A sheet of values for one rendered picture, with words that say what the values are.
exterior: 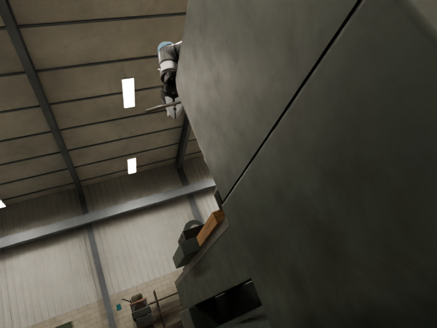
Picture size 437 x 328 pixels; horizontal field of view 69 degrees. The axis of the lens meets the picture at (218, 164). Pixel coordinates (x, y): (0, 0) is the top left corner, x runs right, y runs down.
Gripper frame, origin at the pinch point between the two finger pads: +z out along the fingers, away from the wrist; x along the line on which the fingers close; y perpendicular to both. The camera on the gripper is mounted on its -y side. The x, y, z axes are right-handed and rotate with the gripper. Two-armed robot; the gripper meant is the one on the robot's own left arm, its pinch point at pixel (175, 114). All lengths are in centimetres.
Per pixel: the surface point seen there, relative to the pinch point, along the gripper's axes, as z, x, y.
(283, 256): 60, -9, -40
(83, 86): -616, 137, 708
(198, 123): 23.1, -0.5, -28.1
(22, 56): -540, 242, 522
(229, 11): 22, 0, -59
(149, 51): -661, -57, 599
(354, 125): 51, -7, -68
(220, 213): 38.3, -10.4, -0.6
